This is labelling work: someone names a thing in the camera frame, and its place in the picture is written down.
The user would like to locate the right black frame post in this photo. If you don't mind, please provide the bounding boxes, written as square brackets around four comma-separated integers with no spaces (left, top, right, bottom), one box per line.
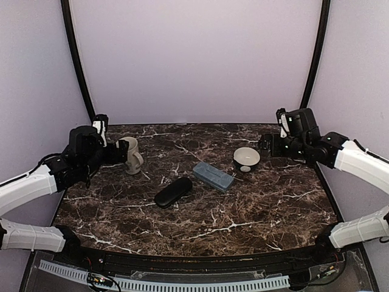
[300,0,331,108]

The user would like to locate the left black frame post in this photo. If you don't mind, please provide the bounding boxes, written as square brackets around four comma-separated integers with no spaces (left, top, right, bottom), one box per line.
[60,0,96,121]

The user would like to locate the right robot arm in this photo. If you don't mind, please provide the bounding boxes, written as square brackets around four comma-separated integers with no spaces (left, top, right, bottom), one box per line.
[258,108,388,264]

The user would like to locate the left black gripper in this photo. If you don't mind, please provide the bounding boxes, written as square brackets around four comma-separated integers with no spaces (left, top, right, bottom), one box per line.
[82,139,129,178]

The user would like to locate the cream paper cup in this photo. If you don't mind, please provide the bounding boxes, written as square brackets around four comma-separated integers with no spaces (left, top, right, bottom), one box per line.
[120,137,144,175]

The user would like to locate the cream bowl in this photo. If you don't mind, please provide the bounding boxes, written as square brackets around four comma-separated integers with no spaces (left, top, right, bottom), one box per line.
[233,147,261,173]

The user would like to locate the grey glasses case green lining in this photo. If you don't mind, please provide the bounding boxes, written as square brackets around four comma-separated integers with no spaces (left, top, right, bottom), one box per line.
[193,162,234,192]

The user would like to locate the black glasses case cream lining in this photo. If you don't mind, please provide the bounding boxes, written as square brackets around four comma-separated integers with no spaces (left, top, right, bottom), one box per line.
[154,177,193,209]

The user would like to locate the black front rail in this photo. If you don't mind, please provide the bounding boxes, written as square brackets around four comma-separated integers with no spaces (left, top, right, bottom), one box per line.
[33,235,362,274]

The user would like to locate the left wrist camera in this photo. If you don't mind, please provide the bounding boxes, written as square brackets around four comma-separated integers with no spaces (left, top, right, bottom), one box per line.
[92,114,109,147]

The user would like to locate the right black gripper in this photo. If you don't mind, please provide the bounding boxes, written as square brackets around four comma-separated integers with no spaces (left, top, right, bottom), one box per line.
[259,133,309,159]

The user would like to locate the white slotted cable duct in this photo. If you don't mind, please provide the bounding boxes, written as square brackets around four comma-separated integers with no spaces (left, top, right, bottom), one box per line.
[38,260,291,291]

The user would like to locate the black frame post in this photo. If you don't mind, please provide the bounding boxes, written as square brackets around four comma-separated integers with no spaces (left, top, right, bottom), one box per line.
[300,0,331,108]
[60,0,96,121]

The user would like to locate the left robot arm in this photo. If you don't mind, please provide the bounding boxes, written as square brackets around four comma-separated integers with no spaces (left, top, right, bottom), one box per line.
[1,126,129,265]

